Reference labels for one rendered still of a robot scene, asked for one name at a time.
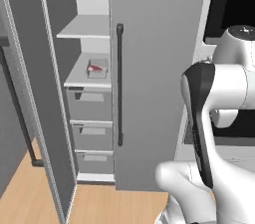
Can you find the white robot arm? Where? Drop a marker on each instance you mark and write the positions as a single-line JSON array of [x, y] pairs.
[[229, 82]]

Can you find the grey freezer drawer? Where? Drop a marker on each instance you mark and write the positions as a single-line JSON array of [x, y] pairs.
[[91, 105], [95, 161], [93, 136]]

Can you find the white freezer shelf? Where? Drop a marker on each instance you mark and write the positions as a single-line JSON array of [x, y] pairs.
[[89, 75], [87, 27]]

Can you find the open grey freezer door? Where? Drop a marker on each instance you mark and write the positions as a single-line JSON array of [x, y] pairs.
[[36, 95]]

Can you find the grey fridge door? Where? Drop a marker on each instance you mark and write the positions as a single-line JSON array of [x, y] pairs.
[[152, 78]]

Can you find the black built-in oven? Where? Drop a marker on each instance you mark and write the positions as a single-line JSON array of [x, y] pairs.
[[232, 2]]

